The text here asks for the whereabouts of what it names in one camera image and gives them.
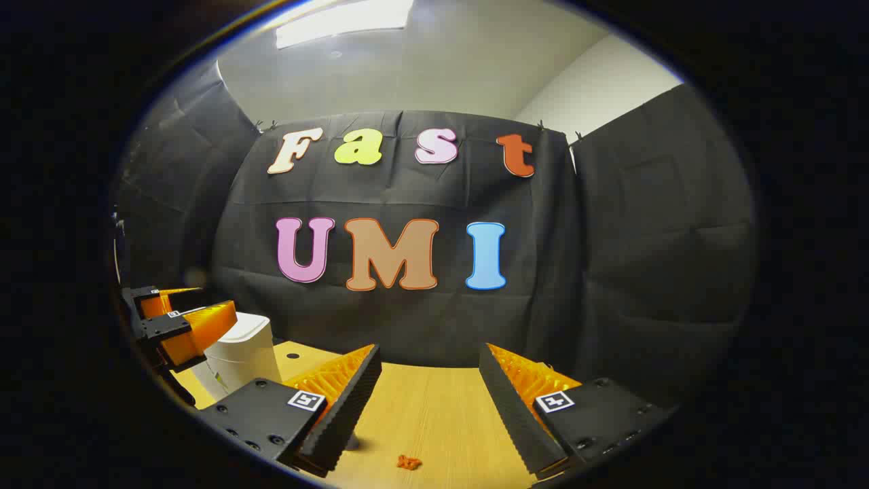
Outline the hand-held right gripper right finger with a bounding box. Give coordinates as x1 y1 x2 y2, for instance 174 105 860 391
479 342 680 479

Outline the ceiling light panel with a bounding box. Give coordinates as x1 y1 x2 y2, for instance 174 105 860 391
275 0 415 50

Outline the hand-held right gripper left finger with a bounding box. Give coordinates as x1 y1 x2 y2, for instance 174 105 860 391
197 343 383 477

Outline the white desktop garbage bin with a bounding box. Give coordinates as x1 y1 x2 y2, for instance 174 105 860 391
192 314 283 401

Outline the wooden desktop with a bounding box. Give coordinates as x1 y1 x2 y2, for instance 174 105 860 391
173 340 585 489

